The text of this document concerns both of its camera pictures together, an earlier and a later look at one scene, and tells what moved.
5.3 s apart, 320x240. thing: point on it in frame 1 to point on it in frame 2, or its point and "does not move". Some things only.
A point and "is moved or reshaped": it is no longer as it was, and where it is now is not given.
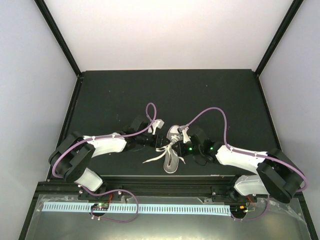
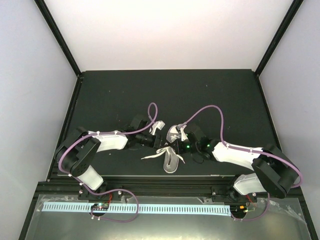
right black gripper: [180, 150] does not move
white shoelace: [174, 138] is moved or reshaped
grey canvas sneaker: [171, 159] does not move
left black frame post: [46, 13] does not move
